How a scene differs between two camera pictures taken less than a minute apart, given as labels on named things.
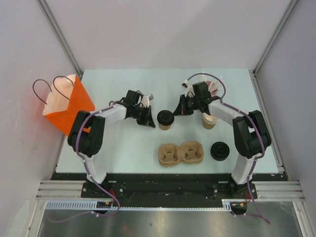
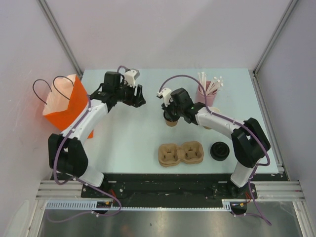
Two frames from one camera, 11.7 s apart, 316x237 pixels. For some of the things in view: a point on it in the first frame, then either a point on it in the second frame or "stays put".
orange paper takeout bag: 66,97 stays put
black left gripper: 148,120 to 137,101
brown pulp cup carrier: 190,152 stays put
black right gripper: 181,109 to 167,109
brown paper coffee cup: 165,127 to 170,123
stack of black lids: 219,151 stays put
